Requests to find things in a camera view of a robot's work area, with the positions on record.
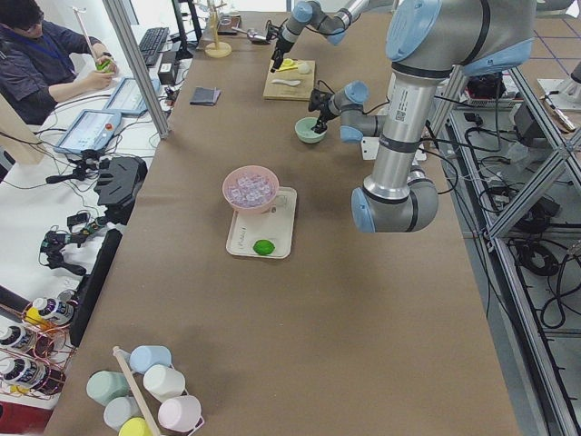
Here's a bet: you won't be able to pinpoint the white ceramic spoon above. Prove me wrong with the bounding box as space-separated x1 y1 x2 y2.
271 78 301 87

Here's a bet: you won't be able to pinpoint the green plastic cup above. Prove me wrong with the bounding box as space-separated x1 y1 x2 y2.
85 371 130 406

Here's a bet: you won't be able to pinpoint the blue plastic cup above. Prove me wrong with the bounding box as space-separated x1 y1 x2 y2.
129 345 172 374

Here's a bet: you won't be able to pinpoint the white round ball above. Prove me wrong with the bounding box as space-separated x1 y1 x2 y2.
297 62 310 74

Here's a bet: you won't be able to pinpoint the cream plastic tray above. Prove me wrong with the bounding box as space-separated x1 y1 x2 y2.
225 187 298 259

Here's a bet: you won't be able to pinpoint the green lime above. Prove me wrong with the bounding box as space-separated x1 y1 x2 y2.
252 239 276 256

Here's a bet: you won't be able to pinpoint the black keyboard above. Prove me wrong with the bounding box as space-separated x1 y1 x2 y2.
138 27 169 67

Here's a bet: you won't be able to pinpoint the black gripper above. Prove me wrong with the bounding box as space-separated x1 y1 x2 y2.
308 88 337 129
266 24 295 64

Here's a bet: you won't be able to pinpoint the black long bar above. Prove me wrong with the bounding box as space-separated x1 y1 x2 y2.
69 229 123 348

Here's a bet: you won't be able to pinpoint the wooden cutting board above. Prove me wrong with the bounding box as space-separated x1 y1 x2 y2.
262 60 316 102

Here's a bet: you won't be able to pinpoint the blue teach pendant far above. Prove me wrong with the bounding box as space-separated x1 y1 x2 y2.
103 77 147 117

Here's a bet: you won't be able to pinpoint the blue teach pendant near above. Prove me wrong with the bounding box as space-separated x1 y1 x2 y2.
54 109 122 154

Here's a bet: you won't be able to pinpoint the green ceramic bowl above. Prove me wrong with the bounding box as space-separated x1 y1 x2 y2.
294 117 327 144

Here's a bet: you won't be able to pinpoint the yellow plastic cup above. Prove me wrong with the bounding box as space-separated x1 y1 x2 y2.
118 417 153 436

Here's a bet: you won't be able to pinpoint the pink bowl of ice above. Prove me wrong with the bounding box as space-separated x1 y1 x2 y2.
222 165 280 214

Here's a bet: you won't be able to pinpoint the seated person in blue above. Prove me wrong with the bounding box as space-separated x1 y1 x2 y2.
1 1 117 125

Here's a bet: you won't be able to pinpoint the aluminium frame post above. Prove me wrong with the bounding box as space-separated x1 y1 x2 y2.
103 0 170 139

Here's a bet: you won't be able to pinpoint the pink plastic cup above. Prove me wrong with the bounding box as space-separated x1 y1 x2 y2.
158 395 204 432

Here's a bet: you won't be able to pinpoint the copper wire bottle rack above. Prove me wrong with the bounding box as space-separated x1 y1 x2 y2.
1 288 76 401

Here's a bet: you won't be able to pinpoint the blue teach pendant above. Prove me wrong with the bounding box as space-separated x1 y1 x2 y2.
103 77 147 117
54 109 122 154

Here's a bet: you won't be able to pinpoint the yellow lemon slices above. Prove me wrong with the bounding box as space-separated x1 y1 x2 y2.
278 58 298 72

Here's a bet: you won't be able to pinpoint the wooden cup rack pole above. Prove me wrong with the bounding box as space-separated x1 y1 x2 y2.
112 345 162 436

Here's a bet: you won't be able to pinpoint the wooden mug tree stand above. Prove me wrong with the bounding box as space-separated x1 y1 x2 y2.
204 0 231 58

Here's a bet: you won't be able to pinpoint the grey plastic cup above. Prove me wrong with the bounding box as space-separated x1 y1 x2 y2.
103 396 141 431

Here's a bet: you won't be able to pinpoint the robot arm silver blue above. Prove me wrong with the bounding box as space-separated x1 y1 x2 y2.
265 0 399 72
310 1 537 233

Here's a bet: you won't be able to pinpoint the white plastic cup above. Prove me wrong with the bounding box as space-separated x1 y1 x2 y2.
143 364 185 402

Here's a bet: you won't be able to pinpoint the black controller device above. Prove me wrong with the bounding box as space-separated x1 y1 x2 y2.
94 156 148 225

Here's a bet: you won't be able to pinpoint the metal ice scoop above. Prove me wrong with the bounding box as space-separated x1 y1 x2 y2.
233 27 270 45

